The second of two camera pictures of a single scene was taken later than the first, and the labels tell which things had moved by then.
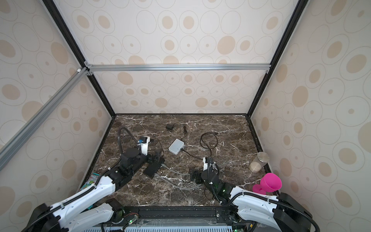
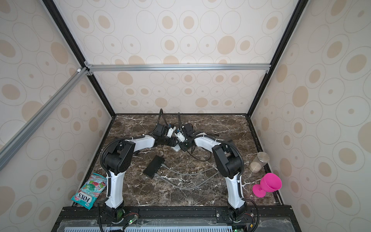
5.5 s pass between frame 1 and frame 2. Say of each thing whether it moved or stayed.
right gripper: moved
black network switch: stayed
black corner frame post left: stayed
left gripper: moved
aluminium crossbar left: stayed
